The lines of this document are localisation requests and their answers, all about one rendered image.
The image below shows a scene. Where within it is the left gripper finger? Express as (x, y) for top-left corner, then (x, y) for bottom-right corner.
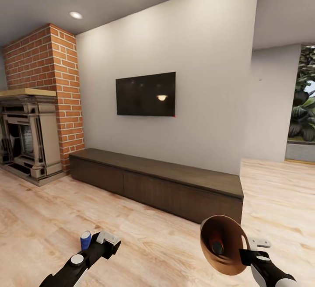
(112, 241), (121, 254)

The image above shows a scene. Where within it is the trash can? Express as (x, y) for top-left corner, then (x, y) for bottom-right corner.
(200, 215), (249, 275)

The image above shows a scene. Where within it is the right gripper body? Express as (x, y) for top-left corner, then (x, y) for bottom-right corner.
(239, 249), (269, 266)

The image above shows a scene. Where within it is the can of soda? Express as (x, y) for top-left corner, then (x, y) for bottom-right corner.
(80, 231), (92, 250)
(208, 232), (224, 255)

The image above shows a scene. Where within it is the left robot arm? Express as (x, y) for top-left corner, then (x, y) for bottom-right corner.
(39, 229), (121, 287)

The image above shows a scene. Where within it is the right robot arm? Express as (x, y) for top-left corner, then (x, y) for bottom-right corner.
(239, 238), (303, 287)

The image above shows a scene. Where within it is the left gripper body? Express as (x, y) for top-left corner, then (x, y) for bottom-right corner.
(88, 233), (115, 262)

